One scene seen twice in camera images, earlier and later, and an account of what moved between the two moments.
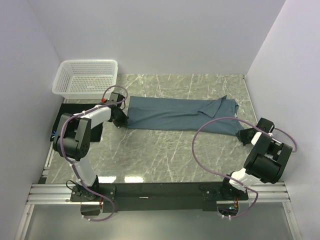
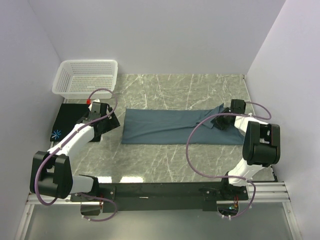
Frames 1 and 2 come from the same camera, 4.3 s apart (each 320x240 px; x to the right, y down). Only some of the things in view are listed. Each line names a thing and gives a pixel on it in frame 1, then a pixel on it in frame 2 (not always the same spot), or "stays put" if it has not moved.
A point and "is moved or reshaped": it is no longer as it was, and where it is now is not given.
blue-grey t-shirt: [216, 116] is moved or reshaped
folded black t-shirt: [73, 108] stays put
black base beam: [158, 196] stays put
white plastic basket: [85, 79] stays put
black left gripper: [123, 121] -> [112, 123]
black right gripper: [241, 135] -> [220, 124]
